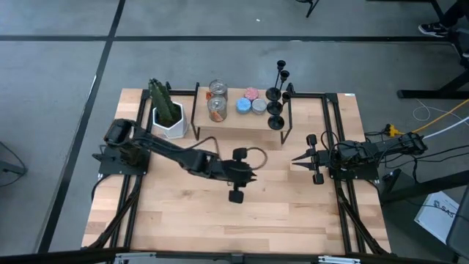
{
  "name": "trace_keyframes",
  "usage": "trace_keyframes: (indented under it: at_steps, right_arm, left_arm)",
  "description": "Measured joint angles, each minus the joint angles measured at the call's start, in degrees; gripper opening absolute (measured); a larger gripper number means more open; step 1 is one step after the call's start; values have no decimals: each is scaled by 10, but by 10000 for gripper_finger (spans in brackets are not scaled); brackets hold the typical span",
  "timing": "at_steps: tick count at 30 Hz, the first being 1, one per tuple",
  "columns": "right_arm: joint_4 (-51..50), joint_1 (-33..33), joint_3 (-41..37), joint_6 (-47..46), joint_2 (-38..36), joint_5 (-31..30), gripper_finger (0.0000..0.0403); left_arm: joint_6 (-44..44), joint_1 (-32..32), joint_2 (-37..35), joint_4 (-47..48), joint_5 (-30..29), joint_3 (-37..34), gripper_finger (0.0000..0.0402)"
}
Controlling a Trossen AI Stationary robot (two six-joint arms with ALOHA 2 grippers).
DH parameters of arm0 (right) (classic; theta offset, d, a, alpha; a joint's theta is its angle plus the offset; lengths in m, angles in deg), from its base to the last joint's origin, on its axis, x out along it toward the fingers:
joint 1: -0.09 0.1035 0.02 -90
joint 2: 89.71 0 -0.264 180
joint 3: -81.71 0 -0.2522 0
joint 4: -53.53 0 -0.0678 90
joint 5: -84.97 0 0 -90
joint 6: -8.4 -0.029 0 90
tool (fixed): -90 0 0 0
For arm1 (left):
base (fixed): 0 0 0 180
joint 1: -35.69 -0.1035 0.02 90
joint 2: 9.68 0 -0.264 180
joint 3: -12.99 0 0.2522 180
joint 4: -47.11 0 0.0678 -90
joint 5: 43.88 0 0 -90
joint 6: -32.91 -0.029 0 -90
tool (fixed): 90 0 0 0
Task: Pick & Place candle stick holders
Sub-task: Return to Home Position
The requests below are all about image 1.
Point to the black foot pedal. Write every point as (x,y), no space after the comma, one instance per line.
(391,181)

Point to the pink patterned round tin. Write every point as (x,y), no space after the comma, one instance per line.
(251,93)

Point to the wooden shelf riser black legs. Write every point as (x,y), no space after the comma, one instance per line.
(238,121)

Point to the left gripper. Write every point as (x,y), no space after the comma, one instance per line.
(236,172)

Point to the grey patterned round tin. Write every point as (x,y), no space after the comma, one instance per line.
(259,106)

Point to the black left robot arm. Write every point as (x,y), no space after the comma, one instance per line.
(165,148)

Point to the silver candle jar orange label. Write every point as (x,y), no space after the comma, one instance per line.
(218,88)
(217,108)

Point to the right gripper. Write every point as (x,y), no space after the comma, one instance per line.
(321,161)

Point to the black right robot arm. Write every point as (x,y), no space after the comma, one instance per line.
(384,150)

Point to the person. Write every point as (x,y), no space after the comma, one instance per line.
(432,29)

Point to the black aluminium frame rails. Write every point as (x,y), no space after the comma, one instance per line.
(346,212)
(126,205)

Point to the short black candlestick holder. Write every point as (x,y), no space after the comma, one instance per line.
(273,94)

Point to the black floor beam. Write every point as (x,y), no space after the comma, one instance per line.
(432,185)

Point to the green cactus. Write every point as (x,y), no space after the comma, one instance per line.
(163,102)

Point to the blue patterned round tin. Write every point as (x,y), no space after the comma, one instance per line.
(243,105)

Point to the black camera rig bar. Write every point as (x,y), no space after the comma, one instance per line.
(55,256)

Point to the white geometric planter pot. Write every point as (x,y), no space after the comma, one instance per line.
(179,126)

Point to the white printed cardboard box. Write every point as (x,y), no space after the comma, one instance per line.
(436,216)

